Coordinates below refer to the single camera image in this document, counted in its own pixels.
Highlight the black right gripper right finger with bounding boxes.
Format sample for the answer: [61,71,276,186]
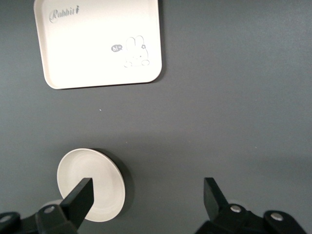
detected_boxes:
[197,177,264,234]

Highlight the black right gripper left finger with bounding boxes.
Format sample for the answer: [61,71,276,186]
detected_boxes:
[35,177,95,234]

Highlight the round cream plate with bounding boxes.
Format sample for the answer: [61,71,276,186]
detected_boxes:
[57,148,126,222]

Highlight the cream rabbit print tray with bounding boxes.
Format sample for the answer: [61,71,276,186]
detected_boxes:
[33,0,163,90]

